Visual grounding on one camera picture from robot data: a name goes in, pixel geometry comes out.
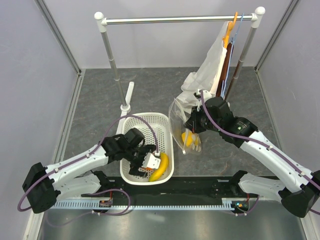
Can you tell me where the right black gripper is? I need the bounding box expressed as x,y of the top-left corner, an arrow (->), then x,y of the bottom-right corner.
184,104 -> 222,134

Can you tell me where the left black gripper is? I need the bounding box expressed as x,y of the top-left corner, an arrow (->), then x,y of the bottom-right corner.
124,144 -> 157,178

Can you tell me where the yellow bell pepper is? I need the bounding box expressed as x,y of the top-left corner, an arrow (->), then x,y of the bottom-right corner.
181,131 -> 196,148

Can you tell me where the clear zip top bag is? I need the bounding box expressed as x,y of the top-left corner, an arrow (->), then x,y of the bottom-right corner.
168,98 -> 202,155

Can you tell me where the yellow banana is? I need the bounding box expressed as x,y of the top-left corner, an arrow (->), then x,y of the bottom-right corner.
148,152 -> 169,182

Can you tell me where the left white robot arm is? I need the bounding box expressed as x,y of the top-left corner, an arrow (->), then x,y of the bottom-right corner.
22,128 -> 160,214

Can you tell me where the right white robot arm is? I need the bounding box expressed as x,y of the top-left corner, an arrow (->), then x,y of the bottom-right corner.
184,92 -> 320,218

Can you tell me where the white perforated plastic basket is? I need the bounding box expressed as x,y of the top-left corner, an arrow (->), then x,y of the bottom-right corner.
120,112 -> 175,186

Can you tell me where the white hanging garment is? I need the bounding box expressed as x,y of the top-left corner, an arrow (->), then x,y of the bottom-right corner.
176,21 -> 228,113

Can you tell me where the blue clothes hanger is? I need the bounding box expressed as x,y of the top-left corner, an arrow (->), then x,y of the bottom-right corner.
220,12 -> 245,100

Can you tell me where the brown hanging cloth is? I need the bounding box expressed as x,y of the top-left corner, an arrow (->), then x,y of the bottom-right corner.
216,42 -> 233,97

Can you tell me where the orange clothes hanger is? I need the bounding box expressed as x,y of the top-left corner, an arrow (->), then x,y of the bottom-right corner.
222,11 -> 238,49

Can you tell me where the white metal clothes rack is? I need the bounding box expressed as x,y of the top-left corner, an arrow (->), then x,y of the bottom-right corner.
93,6 -> 266,138

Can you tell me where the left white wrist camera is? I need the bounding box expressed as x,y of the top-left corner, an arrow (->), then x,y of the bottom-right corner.
141,152 -> 161,170

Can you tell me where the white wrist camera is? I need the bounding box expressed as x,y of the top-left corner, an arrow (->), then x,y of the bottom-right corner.
141,152 -> 161,170
193,89 -> 213,106

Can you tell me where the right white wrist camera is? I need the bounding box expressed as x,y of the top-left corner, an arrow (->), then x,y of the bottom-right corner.
193,89 -> 213,106

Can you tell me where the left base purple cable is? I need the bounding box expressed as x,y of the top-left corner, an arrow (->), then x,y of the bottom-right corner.
46,188 -> 132,228

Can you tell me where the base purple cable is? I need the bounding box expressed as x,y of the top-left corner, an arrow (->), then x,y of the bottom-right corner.
224,192 -> 261,217
46,188 -> 132,228

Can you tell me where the white slotted cable duct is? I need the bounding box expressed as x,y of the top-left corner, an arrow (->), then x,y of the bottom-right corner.
51,199 -> 249,211

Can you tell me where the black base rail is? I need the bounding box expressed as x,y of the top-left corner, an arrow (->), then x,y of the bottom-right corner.
98,176 -> 257,206

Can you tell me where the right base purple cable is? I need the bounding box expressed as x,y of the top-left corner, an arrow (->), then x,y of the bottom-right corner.
224,192 -> 261,217

